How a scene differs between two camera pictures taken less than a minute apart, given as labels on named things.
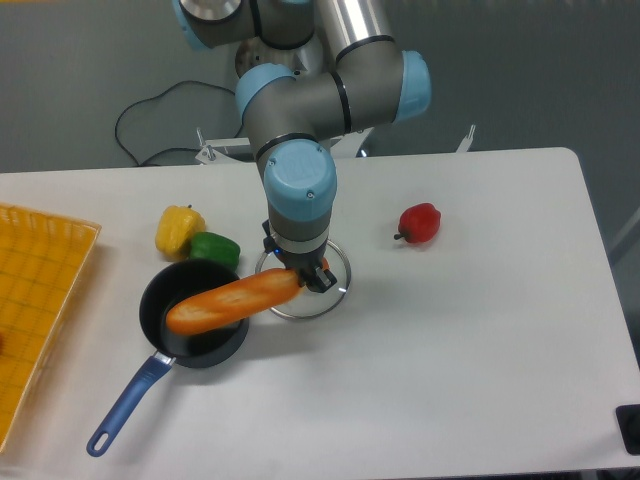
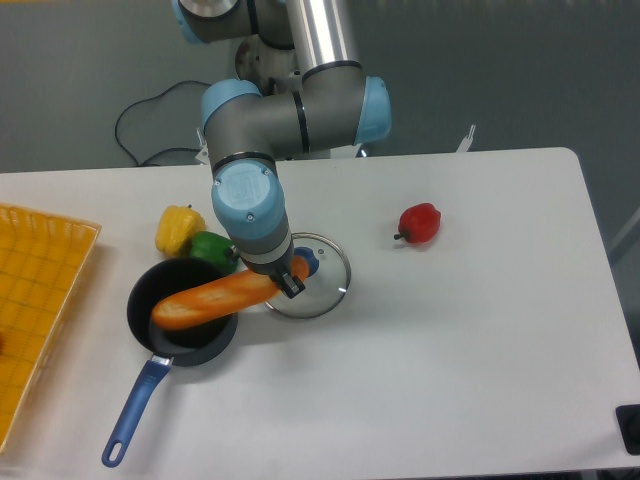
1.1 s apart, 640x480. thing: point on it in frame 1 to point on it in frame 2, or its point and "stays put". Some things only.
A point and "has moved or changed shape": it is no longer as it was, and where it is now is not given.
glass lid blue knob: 309,304 stays put
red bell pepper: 418,222 stays put
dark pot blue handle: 167,287 has moved or changed shape
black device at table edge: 629,420 stays put
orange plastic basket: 42,258 stays put
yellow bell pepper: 175,228 stays put
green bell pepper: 215,247 stays put
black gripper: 308,268 to 279,270
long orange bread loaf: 212,306 has moved or changed shape
